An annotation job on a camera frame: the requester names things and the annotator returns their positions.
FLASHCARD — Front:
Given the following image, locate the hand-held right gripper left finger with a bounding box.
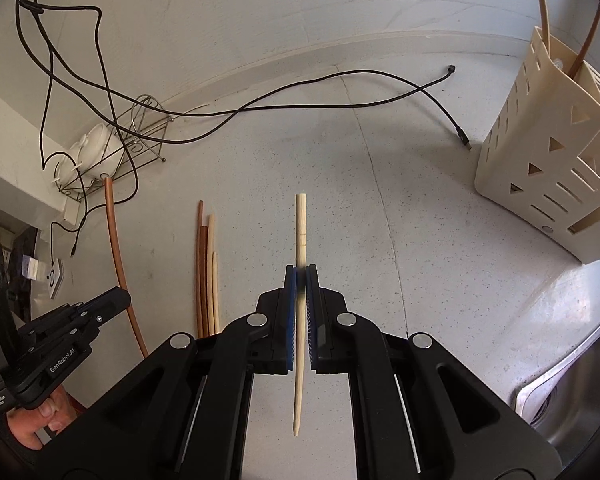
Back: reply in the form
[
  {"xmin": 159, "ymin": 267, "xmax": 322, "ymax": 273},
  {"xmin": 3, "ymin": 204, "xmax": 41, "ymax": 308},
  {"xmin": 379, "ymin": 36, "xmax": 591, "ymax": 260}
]
[{"xmin": 37, "ymin": 266, "xmax": 301, "ymax": 480}]

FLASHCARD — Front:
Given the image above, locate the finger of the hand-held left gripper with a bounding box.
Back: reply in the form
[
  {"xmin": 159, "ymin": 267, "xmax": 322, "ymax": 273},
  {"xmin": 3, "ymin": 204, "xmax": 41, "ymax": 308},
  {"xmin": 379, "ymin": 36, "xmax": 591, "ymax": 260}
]
[
  {"xmin": 9, "ymin": 327, "xmax": 100, "ymax": 407},
  {"xmin": 17, "ymin": 286, "xmax": 132, "ymax": 343}
]

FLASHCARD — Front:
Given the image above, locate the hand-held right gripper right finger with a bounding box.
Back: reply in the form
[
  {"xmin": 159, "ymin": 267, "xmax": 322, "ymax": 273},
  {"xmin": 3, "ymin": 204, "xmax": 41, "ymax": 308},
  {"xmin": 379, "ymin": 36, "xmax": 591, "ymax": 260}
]
[{"xmin": 305, "ymin": 265, "xmax": 563, "ymax": 480}]

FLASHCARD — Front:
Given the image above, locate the light wooden chopstick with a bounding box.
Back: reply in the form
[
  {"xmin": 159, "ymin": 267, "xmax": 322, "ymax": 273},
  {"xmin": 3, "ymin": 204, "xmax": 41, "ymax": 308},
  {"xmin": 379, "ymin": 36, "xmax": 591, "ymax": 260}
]
[
  {"xmin": 529, "ymin": 0, "xmax": 552, "ymax": 57},
  {"xmin": 207, "ymin": 213, "xmax": 221, "ymax": 336},
  {"xmin": 292, "ymin": 193, "xmax": 309, "ymax": 437},
  {"xmin": 212, "ymin": 250, "xmax": 223, "ymax": 334}
]

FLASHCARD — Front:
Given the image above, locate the cream plastic utensil holder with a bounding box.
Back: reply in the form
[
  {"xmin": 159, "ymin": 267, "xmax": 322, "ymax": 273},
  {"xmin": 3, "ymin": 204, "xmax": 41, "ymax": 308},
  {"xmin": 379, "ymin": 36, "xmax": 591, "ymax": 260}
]
[{"xmin": 473, "ymin": 25, "xmax": 600, "ymax": 265}]

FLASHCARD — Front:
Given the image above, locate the person's left hand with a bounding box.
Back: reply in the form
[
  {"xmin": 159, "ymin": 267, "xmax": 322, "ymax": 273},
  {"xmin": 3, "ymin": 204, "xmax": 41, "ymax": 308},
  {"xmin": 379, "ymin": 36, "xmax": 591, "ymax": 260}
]
[{"xmin": 6, "ymin": 385, "xmax": 87, "ymax": 452}]

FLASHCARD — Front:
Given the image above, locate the long brown wooden chopstick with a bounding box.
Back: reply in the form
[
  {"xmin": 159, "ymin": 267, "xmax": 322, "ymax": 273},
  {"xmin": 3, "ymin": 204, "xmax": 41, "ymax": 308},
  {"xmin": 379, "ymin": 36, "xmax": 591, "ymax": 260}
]
[{"xmin": 103, "ymin": 175, "xmax": 149, "ymax": 360}]

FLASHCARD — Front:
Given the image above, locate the white ceramic bowl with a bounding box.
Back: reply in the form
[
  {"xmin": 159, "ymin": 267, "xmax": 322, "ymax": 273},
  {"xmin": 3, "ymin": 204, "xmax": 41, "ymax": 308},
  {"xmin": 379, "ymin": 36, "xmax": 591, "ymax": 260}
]
[
  {"xmin": 81, "ymin": 122, "xmax": 127, "ymax": 182},
  {"xmin": 54, "ymin": 151, "xmax": 89, "ymax": 194}
]

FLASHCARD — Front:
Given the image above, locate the stainless steel sink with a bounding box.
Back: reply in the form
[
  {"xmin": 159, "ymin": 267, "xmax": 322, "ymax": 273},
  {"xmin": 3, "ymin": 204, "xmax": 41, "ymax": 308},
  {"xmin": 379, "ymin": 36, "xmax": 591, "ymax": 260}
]
[{"xmin": 515, "ymin": 319, "xmax": 600, "ymax": 467}]

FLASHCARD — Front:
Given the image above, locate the black cable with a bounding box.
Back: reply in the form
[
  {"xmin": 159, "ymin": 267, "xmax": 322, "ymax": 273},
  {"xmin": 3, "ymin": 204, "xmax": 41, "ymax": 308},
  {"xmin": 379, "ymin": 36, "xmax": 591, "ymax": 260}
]
[
  {"xmin": 10, "ymin": 0, "xmax": 456, "ymax": 201},
  {"xmin": 38, "ymin": 5, "xmax": 142, "ymax": 259},
  {"xmin": 15, "ymin": 0, "xmax": 474, "ymax": 154}
]

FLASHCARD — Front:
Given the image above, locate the metal wire dish rack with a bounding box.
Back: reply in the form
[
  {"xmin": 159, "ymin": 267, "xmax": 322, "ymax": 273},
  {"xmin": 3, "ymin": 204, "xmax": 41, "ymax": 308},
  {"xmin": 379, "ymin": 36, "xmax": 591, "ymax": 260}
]
[{"xmin": 55, "ymin": 94, "xmax": 174, "ymax": 204}]

